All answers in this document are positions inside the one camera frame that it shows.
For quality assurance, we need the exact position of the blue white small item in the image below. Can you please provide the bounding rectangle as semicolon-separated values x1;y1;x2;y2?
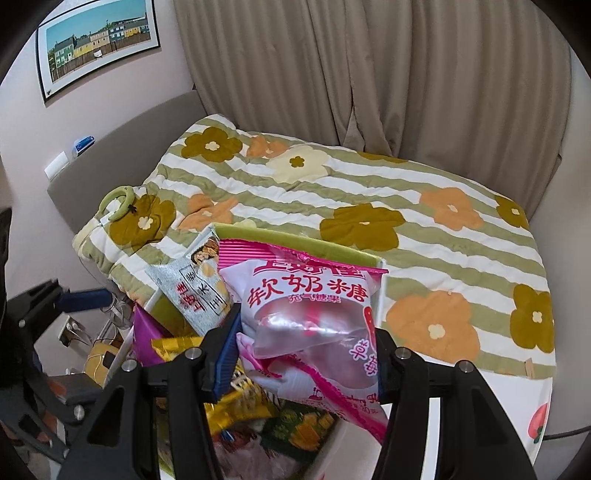
71;135;97;157

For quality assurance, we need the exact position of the wall socket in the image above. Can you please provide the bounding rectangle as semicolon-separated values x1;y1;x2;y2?
58;316;93;347

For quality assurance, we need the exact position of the silver cartoon snack packet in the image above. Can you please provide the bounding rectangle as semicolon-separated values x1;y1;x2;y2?
145;228;234;337

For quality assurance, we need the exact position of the grey headboard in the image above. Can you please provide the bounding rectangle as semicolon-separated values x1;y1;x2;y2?
46;90;218;236

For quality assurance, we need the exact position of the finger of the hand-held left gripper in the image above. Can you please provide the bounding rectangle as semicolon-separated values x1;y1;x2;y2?
7;277;116;326
16;323;100;425

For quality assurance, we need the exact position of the beige curtain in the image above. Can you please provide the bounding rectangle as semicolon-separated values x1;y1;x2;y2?
172;0;573;217

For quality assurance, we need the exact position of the green yellow snack packet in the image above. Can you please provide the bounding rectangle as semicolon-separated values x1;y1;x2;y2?
259;399;340;457

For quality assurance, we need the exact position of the black cable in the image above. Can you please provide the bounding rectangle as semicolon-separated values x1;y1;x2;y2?
542;425;589;441

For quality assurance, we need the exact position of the green cardboard box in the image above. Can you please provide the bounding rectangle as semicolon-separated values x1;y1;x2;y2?
124;223;389;480

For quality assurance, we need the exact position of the orange yellow snack packet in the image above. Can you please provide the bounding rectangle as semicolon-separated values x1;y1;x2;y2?
151;335;280;437

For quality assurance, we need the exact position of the wall poster of houses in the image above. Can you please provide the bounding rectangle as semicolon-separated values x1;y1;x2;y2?
36;0;161;104

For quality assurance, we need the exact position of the purple snack packet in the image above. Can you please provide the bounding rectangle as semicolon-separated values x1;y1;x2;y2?
133;305;185;367

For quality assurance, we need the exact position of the large pink candy bag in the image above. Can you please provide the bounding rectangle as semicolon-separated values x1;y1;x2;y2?
217;237;389;441

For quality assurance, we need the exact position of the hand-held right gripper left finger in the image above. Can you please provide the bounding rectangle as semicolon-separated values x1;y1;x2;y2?
62;302;245;480

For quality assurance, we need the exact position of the green ring hair clip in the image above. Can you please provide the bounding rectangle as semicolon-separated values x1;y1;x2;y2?
98;185;136;222

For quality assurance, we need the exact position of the floral striped blanket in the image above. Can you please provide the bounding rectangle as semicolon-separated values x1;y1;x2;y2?
71;113;557;381

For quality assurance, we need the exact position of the white fruit print sheet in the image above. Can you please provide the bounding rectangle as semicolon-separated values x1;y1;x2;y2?
416;360;555;480

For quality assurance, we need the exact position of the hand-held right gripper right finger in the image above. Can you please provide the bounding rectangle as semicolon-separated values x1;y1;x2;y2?
369;325;539;480

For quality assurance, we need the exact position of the white wall switch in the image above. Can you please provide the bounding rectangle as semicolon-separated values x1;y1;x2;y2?
44;151;71;180

